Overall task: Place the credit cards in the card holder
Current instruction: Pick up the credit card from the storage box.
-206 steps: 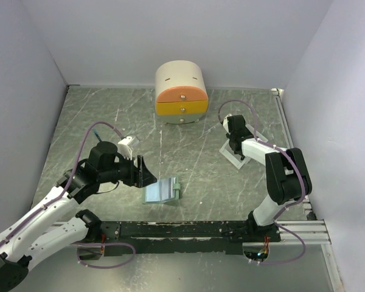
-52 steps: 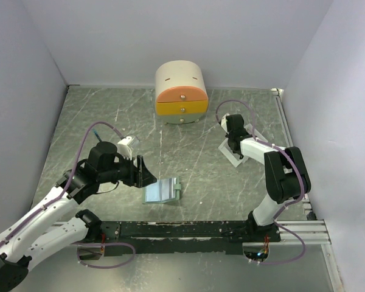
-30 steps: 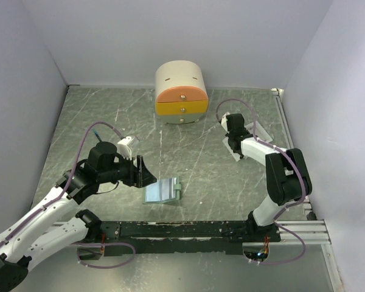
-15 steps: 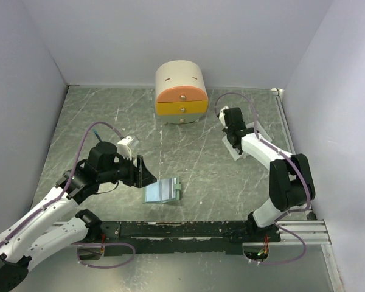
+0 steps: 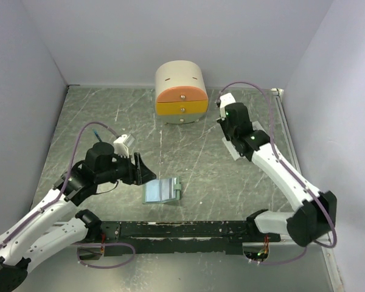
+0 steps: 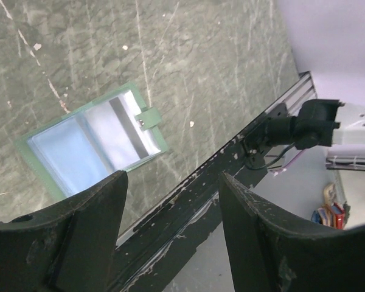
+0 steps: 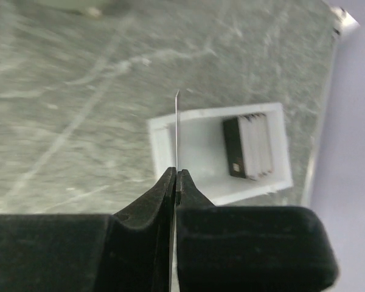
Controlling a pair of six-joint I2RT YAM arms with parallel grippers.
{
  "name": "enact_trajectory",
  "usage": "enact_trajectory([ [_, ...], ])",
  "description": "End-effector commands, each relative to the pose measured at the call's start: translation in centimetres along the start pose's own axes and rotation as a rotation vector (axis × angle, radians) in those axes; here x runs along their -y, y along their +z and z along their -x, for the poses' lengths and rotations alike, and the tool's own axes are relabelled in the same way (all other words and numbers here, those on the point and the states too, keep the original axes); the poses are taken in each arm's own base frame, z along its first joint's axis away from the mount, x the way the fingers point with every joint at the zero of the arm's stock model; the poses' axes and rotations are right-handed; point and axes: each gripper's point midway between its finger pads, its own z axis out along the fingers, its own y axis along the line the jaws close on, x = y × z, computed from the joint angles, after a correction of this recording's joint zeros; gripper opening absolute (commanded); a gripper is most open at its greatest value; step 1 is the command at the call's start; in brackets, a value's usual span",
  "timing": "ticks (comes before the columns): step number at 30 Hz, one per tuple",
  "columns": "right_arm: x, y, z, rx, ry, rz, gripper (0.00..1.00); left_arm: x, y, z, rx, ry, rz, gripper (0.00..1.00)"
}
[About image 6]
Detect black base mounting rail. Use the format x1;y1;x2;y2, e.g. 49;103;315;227
106;103;288;291

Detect white credit card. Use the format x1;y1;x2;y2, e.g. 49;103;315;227
84;97;149;170

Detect mint green card holder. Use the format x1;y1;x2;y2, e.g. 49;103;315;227
15;82;168;200

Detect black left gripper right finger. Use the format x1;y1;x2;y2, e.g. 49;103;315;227
218;173;365;291

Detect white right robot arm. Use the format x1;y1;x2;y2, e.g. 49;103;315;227
260;99;365;169

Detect aluminium frame rail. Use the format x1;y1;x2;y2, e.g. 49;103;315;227
116;73;316;248

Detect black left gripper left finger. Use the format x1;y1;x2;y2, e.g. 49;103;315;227
0;171;128;291

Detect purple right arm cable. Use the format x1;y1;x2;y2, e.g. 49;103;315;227
269;148;308;177

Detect colourful items behind table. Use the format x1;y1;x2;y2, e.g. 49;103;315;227
310;182;350;229

